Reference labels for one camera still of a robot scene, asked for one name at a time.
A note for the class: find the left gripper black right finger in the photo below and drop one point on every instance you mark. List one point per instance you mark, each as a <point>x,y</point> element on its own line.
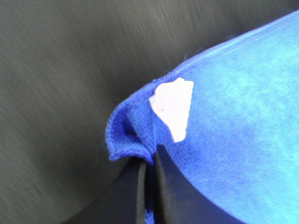
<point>176,201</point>

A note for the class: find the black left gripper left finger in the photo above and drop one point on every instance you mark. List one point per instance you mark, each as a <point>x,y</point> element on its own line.
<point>141,196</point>

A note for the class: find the blue microfibre towel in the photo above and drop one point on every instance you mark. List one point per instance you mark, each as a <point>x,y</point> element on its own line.
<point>229,120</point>

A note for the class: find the black table cloth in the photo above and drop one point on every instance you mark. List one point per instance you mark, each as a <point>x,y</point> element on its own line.
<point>66,64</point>

